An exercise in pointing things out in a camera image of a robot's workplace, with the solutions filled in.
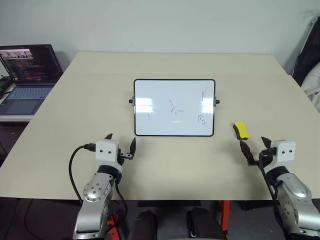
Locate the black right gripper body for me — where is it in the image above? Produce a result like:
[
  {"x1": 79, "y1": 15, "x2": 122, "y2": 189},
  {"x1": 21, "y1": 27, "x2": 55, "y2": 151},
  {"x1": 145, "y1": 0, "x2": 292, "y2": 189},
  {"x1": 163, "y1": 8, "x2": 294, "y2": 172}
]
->
[{"x1": 247, "y1": 147, "x2": 277, "y2": 167}]

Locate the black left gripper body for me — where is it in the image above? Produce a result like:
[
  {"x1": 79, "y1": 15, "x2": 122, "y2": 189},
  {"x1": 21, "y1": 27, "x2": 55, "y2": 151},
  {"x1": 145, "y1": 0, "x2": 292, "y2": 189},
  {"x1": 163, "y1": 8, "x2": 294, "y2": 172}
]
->
[{"x1": 116, "y1": 148, "x2": 134, "y2": 166}]

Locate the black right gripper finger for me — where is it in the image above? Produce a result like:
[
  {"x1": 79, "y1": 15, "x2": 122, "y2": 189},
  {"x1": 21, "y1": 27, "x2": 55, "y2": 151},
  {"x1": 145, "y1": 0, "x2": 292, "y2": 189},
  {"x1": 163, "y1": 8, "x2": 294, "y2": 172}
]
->
[
  {"x1": 260, "y1": 136, "x2": 272, "y2": 150},
  {"x1": 239, "y1": 140, "x2": 255, "y2": 164}
]

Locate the yellow and black eraser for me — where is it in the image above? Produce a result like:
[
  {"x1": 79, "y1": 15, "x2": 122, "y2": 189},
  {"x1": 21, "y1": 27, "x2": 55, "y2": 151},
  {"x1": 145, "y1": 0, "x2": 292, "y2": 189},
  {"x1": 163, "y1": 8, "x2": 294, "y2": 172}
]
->
[{"x1": 232, "y1": 121, "x2": 251, "y2": 141}]

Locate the small black-framed whiteboard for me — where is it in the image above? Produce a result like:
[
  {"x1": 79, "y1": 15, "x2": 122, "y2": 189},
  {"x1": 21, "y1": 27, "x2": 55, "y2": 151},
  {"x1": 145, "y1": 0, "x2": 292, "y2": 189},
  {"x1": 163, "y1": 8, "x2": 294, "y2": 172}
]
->
[{"x1": 128, "y1": 78, "x2": 221, "y2": 138}]

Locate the dark rounded shape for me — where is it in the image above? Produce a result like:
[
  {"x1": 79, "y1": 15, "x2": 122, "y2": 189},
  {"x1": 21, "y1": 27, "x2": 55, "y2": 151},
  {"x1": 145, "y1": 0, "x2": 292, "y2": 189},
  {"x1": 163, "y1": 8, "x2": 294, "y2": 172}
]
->
[
  {"x1": 186, "y1": 206, "x2": 227, "y2": 240},
  {"x1": 127, "y1": 209, "x2": 159, "y2": 240}
]

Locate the white crumpled cloth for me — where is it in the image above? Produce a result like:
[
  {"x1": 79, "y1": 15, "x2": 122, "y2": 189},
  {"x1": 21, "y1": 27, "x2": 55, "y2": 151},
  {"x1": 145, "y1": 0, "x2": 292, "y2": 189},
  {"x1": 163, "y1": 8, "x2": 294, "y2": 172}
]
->
[{"x1": 300, "y1": 65, "x2": 320, "y2": 114}]

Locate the black upright panel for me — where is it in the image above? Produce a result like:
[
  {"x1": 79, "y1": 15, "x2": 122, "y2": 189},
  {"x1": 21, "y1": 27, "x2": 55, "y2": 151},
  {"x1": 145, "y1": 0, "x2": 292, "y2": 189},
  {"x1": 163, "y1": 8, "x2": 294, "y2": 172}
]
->
[{"x1": 291, "y1": 15, "x2": 320, "y2": 87}]

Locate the white side desk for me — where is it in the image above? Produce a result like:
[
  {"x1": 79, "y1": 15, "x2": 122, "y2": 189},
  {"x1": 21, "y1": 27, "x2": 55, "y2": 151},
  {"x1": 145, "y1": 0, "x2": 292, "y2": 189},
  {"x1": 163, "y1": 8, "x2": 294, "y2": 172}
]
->
[{"x1": 0, "y1": 113, "x2": 34, "y2": 123}]

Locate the open grey laptop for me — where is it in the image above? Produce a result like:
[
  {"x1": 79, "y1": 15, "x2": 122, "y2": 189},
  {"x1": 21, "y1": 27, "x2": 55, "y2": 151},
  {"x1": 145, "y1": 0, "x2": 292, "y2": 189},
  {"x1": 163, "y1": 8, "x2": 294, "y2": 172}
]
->
[{"x1": 0, "y1": 44, "x2": 64, "y2": 116}]

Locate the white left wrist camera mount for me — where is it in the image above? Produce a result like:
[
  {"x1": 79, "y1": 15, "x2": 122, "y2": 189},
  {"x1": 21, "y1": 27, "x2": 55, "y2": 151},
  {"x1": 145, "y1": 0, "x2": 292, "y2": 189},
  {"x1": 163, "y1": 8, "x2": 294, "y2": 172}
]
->
[{"x1": 95, "y1": 139, "x2": 124, "y2": 174}]

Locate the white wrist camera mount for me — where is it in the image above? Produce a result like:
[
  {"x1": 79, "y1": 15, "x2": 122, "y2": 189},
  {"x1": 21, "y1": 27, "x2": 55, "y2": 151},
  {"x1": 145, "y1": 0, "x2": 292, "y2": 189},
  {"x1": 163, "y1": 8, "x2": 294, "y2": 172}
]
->
[
  {"x1": 95, "y1": 139, "x2": 124, "y2": 174},
  {"x1": 270, "y1": 140, "x2": 297, "y2": 174}
]

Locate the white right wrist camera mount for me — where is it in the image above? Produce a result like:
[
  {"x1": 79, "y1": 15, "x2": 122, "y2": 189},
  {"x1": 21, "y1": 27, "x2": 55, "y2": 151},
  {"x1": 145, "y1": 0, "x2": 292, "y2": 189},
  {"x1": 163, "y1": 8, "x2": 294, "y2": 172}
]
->
[{"x1": 270, "y1": 140, "x2": 297, "y2": 174}]

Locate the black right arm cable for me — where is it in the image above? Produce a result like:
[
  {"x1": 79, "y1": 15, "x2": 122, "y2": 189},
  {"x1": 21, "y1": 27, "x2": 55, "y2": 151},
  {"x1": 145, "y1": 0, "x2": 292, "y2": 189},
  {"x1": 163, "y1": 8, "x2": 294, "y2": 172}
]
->
[{"x1": 257, "y1": 151, "x2": 287, "y2": 236}]

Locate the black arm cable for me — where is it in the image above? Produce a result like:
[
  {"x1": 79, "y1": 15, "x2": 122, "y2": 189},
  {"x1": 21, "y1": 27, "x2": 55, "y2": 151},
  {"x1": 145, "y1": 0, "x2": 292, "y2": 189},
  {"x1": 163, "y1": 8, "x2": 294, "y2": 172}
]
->
[
  {"x1": 107, "y1": 174, "x2": 129, "y2": 235},
  {"x1": 257, "y1": 151, "x2": 287, "y2": 236},
  {"x1": 68, "y1": 143, "x2": 98, "y2": 204}
]

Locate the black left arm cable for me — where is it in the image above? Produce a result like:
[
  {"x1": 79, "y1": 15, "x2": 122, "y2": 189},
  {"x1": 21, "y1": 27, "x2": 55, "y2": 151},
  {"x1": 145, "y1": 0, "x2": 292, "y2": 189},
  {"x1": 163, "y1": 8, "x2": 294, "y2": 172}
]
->
[
  {"x1": 68, "y1": 143, "x2": 98, "y2": 204},
  {"x1": 107, "y1": 174, "x2": 129, "y2": 235}
]

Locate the orange metal frame post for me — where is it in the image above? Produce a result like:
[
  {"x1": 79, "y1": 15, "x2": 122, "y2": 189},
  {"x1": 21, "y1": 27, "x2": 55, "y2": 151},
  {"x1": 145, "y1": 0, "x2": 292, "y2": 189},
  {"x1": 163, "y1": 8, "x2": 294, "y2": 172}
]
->
[
  {"x1": 105, "y1": 213, "x2": 120, "y2": 240},
  {"x1": 218, "y1": 200, "x2": 231, "y2": 234}
]

